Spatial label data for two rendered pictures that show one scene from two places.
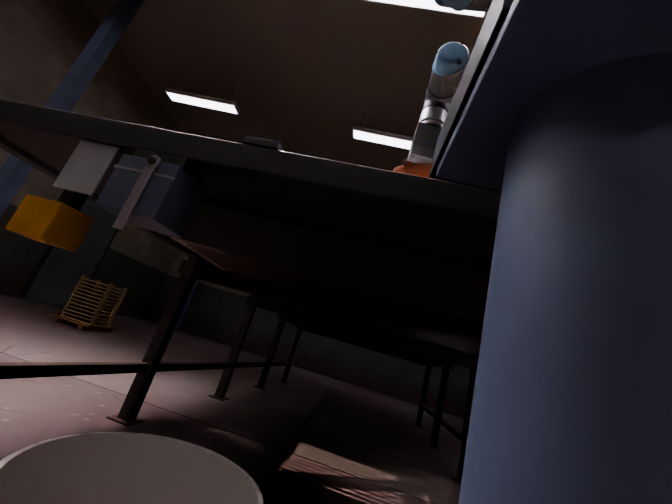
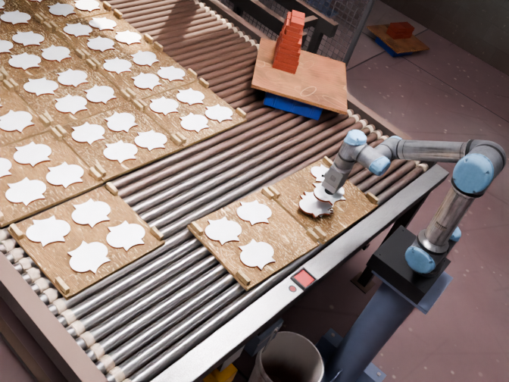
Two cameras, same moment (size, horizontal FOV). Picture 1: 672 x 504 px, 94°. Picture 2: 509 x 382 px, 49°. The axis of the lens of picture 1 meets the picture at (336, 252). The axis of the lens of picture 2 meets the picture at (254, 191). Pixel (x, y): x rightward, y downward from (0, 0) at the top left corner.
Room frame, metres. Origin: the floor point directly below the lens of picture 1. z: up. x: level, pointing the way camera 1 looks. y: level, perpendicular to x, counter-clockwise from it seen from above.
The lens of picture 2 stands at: (0.42, 1.63, 2.51)
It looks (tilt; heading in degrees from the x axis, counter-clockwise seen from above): 42 degrees down; 288
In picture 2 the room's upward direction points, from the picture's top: 20 degrees clockwise
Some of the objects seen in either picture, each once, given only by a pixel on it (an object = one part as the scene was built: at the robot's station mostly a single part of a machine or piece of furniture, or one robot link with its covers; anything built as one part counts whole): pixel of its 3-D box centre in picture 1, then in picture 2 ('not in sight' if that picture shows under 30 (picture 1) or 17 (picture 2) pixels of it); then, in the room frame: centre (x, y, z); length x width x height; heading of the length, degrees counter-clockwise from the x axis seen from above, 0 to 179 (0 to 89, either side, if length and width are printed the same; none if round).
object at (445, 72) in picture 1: (454, 71); (376, 159); (0.61, -0.16, 1.31); 0.11 x 0.11 x 0.08; 81
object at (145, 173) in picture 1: (150, 197); (259, 331); (0.62, 0.40, 0.77); 0.14 x 0.11 x 0.18; 79
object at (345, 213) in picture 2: not in sight; (322, 198); (0.74, -0.25, 0.93); 0.41 x 0.35 x 0.02; 78
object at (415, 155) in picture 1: (427, 149); (335, 173); (0.72, -0.16, 1.15); 0.10 x 0.09 x 0.16; 175
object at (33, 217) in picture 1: (72, 191); (224, 363); (0.65, 0.58, 0.74); 0.09 x 0.08 x 0.24; 79
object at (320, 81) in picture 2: not in sight; (301, 74); (1.24, -0.90, 1.03); 0.50 x 0.50 x 0.02; 26
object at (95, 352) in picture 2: not in sight; (286, 225); (0.78, -0.02, 0.90); 1.95 x 0.05 x 0.05; 79
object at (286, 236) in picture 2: not in sight; (254, 235); (0.84, 0.16, 0.93); 0.41 x 0.35 x 0.02; 76
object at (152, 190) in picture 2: not in sight; (213, 161); (1.22, -0.10, 0.90); 1.95 x 0.05 x 0.05; 79
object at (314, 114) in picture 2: not in sight; (295, 89); (1.22, -0.84, 0.97); 0.31 x 0.31 x 0.10; 26
